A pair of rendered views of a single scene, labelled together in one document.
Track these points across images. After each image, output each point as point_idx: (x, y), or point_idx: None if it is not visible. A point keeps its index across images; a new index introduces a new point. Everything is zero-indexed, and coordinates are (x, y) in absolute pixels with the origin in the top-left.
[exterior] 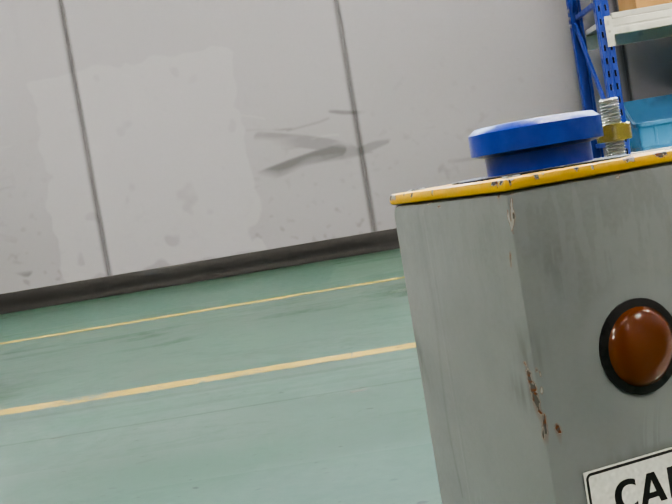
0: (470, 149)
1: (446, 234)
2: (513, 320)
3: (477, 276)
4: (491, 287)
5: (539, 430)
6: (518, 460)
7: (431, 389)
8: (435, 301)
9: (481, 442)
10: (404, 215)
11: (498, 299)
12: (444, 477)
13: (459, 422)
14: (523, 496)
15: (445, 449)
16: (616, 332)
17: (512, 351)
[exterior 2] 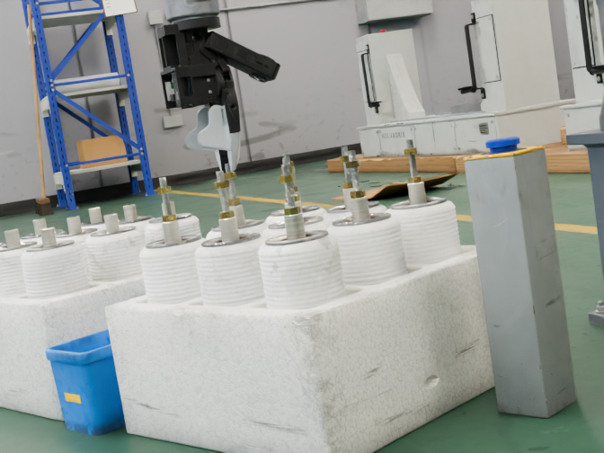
0: (512, 142)
1: (530, 160)
2: (546, 177)
3: (538, 169)
4: (541, 171)
5: (551, 202)
6: (546, 212)
7: (524, 205)
8: (527, 179)
9: (537, 213)
10: (519, 157)
11: (543, 173)
12: (527, 230)
13: (532, 210)
14: (547, 221)
15: (528, 221)
16: None
17: (546, 185)
